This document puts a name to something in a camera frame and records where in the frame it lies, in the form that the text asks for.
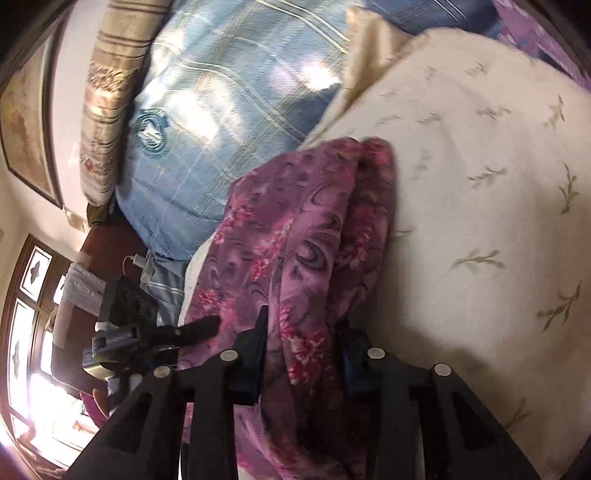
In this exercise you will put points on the purple floral garment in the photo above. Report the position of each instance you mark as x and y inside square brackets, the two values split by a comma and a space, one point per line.
[303, 235]

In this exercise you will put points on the beige striped blanket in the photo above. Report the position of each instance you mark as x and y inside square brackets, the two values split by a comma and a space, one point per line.
[123, 40]

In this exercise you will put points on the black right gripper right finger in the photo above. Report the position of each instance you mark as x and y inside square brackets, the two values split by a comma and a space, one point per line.
[423, 423]

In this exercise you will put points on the white leaf print pillow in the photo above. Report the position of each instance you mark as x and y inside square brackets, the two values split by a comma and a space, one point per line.
[487, 265]

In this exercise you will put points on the grey blue star pillowcase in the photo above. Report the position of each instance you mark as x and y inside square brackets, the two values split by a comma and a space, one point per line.
[164, 279]

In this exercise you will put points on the cream cloth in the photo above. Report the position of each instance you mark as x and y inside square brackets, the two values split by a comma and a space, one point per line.
[374, 46]

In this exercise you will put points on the framed wall picture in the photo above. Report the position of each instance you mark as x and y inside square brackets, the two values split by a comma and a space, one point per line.
[25, 122]

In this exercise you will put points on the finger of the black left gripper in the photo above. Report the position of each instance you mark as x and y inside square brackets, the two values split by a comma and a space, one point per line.
[197, 331]

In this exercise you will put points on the grey hanging cloth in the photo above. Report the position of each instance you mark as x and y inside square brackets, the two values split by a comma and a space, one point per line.
[83, 290]

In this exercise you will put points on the wooden framed window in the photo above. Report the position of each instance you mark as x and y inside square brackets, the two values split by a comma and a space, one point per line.
[46, 419]

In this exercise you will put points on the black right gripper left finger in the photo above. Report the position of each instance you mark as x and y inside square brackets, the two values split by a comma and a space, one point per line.
[176, 417]

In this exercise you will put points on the lilac flower print garment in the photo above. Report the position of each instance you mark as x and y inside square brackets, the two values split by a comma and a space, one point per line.
[522, 31]

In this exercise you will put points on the dark green cloth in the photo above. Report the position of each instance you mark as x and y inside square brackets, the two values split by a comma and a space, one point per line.
[99, 215]

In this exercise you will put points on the white charger with cable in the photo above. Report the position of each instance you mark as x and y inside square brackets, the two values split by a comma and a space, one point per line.
[143, 262]

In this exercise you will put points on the brown wooden headboard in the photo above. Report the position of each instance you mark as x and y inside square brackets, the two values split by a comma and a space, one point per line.
[99, 260]

